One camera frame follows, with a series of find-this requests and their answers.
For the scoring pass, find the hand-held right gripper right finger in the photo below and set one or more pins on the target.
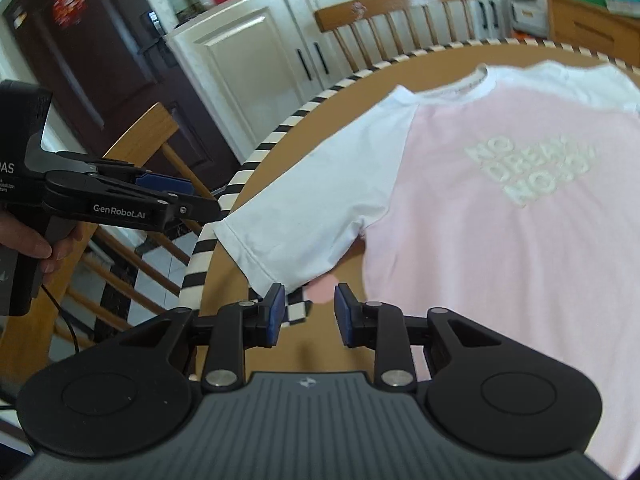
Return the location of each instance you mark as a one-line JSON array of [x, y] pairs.
[[345, 317]]

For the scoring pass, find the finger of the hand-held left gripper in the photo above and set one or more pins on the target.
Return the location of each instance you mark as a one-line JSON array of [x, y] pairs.
[[165, 184], [125, 205]]

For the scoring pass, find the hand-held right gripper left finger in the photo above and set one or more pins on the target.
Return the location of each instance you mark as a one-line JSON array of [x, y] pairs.
[[274, 315]]

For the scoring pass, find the pink and white t-shirt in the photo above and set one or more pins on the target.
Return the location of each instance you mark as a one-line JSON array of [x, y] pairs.
[[475, 260]]

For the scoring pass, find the person's left hand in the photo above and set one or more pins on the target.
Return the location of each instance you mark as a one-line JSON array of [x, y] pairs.
[[25, 240]]

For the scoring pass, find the dark brown door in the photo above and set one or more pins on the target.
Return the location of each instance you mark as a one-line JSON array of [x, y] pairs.
[[100, 60]]

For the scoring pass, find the red round door decoration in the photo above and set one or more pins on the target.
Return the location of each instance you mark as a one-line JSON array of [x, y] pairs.
[[71, 5]]

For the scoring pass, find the white sideboard cabinet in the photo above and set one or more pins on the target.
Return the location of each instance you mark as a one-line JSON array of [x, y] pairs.
[[240, 60]]

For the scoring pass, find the wooden chair with sticker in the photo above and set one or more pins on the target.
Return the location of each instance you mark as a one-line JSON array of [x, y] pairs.
[[390, 2]]

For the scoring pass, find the white cardboard box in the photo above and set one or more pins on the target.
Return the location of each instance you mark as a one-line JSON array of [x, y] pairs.
[[529, 15]]

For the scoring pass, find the wooden drawer cabinet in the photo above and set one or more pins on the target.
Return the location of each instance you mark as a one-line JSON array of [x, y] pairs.
[[590, 30]]

